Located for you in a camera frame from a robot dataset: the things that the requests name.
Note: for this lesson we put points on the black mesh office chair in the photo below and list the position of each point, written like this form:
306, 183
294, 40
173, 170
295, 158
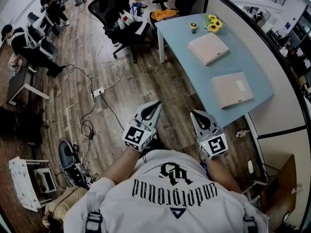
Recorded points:
109, 6

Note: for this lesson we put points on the black power adapter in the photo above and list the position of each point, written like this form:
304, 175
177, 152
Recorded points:
91, 135

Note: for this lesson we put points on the white paper sheets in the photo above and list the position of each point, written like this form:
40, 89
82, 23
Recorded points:
142, 27

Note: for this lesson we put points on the white printed t-shirt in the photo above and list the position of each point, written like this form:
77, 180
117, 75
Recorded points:
158, 207

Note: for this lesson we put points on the orange cloth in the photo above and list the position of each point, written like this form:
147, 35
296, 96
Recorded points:
166, 13

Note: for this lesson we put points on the white patterned board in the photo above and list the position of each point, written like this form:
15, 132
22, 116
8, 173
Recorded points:
22, 183

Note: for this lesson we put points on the white artificial flowers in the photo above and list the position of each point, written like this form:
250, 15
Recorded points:
241, 133

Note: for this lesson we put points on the white power strip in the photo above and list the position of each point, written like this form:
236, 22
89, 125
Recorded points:
98, 92

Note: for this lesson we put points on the person's left forearm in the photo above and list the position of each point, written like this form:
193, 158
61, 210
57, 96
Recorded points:
121, 164

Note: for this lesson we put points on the white metal rack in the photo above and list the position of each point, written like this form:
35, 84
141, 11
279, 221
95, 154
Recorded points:
253, 190

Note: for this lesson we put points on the white oval device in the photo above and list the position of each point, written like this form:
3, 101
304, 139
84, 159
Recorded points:
250, 166

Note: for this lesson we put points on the brown desk black legs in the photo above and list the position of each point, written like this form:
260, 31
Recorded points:
279, 186

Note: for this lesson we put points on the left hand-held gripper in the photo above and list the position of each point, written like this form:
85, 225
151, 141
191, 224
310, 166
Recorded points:
138, 137

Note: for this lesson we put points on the dark desk white legs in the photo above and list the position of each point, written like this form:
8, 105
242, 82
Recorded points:
18, 81

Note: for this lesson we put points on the grey shell chair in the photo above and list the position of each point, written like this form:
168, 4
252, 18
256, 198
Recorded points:
48, 49

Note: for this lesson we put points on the yellow green handheld fan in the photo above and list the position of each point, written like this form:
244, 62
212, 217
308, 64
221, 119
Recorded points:
193, 27

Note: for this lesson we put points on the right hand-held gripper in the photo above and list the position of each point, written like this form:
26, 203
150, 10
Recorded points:
213, 145

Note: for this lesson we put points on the white pouch red mark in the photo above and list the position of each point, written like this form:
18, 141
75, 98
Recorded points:
126, 18

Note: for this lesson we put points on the beige cardboard box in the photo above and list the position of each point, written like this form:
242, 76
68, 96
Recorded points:
228, 91
206, 48

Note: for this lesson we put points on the yellow sunflower bouquet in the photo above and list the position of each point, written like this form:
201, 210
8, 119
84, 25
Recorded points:
213, 24

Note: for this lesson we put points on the tan fabric bag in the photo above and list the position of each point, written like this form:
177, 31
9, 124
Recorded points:
63, 203

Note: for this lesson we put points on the person's right forearm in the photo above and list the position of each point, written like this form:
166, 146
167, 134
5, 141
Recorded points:
223, 176

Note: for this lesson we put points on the white open crate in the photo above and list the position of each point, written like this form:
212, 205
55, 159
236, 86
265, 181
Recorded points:
46, 181

